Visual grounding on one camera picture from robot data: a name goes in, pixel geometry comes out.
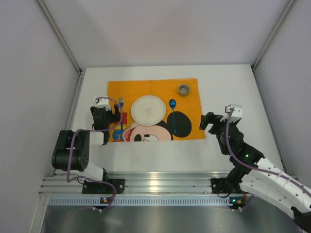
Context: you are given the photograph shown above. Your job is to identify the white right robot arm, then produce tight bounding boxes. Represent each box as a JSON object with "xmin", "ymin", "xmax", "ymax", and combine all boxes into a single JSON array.
[{"xmin": 199, "ymin": 104, "xmax": 311, "ymax": 233}]

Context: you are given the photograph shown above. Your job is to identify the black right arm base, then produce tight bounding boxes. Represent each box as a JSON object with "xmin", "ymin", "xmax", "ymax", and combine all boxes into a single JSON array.
[{"xmin": 210, "ymin": 178, "xmax": 243, "ymax": 194}]

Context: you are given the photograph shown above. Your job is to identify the aluminium mounting rail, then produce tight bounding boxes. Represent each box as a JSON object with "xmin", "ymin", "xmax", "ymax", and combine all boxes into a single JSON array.
[{"xmin": 39, "ymin": 171, "xmax": 228, "ymax": 196}]

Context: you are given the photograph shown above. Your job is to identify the orange Mickey Mouse placemat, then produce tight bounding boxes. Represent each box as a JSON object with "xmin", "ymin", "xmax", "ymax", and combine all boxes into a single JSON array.
[{"xmin": 107, "ymin": 78, "xmax": 205, "ymax": 142}]

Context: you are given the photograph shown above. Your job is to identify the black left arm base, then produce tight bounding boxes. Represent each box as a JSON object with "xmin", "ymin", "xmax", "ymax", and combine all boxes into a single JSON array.
[{"xmin": 82, "ymin": 179, "xmax": 125, "ymax": 194}]

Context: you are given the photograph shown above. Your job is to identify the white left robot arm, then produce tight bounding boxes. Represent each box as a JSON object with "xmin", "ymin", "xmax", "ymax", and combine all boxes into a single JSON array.
[{"xmin": 52, "ymin": 96, "xmax": 124, "ymax": 183}]

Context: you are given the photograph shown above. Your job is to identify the slotted grey cable duct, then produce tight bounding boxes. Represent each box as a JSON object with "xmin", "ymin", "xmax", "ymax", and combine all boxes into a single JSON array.
[{"xmin": 49, "ymin": 196, "xmax": 246, "ymax": 206}]

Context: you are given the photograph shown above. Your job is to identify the cream round plate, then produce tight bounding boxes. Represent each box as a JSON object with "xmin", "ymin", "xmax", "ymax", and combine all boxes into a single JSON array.
[{"xmin": 131, "ymin": 95, "xmax": 167, "ymax": 126}]

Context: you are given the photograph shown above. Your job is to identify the small grey cup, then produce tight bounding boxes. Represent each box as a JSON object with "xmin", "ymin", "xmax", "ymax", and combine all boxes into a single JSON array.
[{"xmin": 178, "ymin": 83, "xmax": 190, "ymax": 97}]

